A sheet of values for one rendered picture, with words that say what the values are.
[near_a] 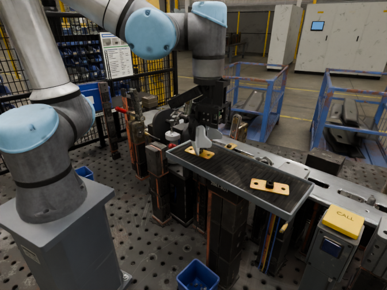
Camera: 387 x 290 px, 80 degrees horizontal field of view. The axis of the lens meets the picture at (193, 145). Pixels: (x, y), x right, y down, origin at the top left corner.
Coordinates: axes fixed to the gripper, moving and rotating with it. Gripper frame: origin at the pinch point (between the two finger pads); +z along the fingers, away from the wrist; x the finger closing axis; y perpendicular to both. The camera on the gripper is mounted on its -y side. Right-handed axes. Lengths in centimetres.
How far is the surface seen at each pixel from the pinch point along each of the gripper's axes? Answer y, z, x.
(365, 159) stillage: 70, 103, 237
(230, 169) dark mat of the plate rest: 11.0, 1.9, -3.0
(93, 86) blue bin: -103, 3, 38
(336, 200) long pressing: 37.1, 18.1, 21.7
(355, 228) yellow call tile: 38.6, 2.0, -8.0
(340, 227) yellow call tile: 36.3, 2.0, -9.1
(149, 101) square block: -74, 14, 56
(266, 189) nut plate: 21.5, 1.6, -6.0
